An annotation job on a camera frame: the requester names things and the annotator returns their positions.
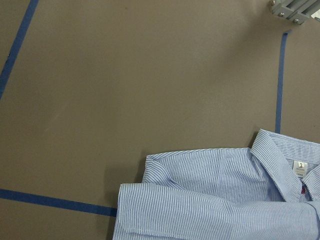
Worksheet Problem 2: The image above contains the blue striped button-up shirt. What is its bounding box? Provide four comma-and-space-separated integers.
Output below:
113, 129, 320, 240

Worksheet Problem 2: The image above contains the grey metal bracket post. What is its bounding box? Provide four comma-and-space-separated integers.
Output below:
269, 0, 320, 25

